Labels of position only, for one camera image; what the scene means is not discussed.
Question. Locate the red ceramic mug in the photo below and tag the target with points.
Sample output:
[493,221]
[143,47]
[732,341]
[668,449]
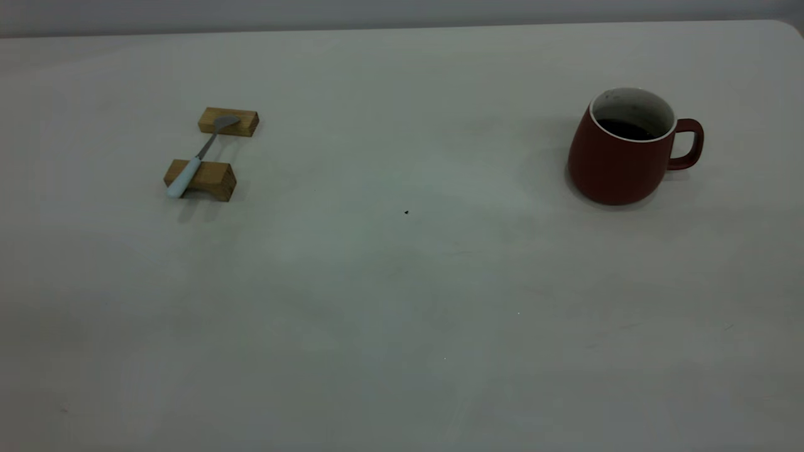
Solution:
[609,169]

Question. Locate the flat wooden block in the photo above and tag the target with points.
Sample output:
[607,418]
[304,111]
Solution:
[246,125]

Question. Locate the wooden block with arched notch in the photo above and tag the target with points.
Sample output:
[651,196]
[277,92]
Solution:
[217,179]

